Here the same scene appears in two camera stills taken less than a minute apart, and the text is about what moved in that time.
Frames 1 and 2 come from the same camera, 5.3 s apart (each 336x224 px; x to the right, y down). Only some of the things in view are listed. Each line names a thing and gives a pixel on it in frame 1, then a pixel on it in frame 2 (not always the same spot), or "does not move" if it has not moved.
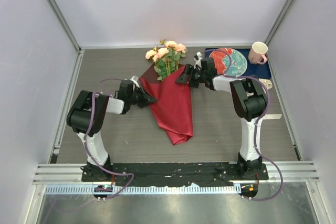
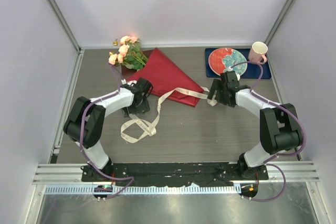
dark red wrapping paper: [172, 109] -> [165, 76]
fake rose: [175, 54] -> [133, 42]
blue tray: [260, 71] does not move
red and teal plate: [228, 62] does not move
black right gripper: [188, 71] -> [217, 85]
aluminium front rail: [67, 179] does not move
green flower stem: [160, 59] -> [132, 56]
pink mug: [257, 53] does not move
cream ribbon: [269, 116] -> [132, 119]
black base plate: [174, 173] does not move
